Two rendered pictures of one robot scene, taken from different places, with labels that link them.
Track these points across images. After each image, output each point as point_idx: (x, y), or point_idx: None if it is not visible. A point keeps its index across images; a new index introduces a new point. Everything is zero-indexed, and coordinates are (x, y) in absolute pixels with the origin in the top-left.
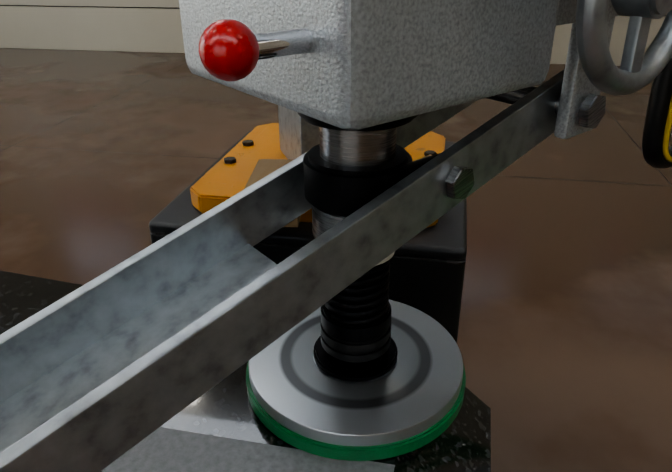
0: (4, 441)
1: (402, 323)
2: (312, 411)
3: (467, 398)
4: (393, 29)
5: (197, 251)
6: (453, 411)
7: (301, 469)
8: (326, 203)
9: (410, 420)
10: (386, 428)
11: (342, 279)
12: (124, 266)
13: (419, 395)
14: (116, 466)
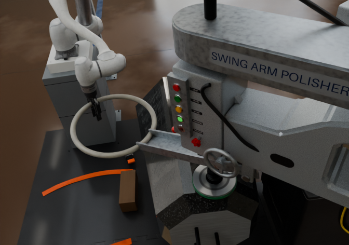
0: (164, 144)
1: (228, 182)
2: (196, 176)
3: (225, 204)
4: (185, 140)
5: None
6: (209, 197)
7: (188, 180)
8: None
9: (200, 190)
10: (197, 187)
11: (195, 162)
12: None
13: (207, 190)
14: None
